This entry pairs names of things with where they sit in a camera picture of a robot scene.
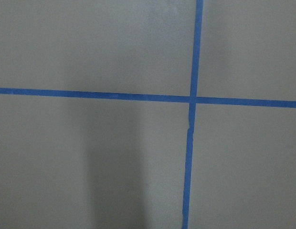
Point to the long horizontal blue tape line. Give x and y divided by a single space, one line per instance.
150 97

